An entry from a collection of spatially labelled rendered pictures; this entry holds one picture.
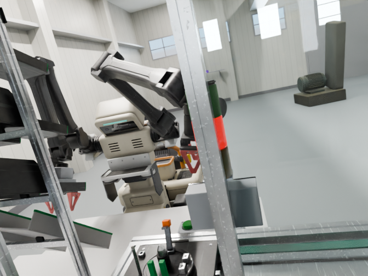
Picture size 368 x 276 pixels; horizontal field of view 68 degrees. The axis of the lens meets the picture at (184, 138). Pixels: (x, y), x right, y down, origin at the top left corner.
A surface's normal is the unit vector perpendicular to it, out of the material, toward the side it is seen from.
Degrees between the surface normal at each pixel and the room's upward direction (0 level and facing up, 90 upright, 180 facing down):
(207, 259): 0
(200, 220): 90
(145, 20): 90
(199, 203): 90
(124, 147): 98
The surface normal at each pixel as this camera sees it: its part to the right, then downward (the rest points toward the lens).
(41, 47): -0.15, 0.26
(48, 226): 0.91, -0.11
